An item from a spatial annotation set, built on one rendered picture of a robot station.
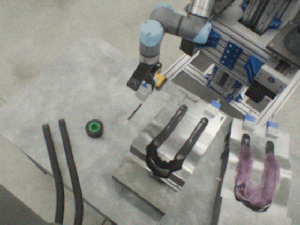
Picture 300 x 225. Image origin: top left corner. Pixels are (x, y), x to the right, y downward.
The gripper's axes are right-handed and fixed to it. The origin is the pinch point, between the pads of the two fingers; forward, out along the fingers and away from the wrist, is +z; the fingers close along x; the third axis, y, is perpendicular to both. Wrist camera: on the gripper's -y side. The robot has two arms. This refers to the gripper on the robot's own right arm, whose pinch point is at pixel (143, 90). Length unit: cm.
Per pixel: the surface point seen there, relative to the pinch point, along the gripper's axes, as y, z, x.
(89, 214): -49, 95, 4
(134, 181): -32.5, 9.0, -19.0
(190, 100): 13.3, 8.8, -18.5
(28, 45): 29, 95, 141
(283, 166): 8, 6, -66
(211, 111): 11.0, 3.4, -29.3
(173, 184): -24.5, 8.6, -32.5
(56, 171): -47.2, 7.9, 8.2
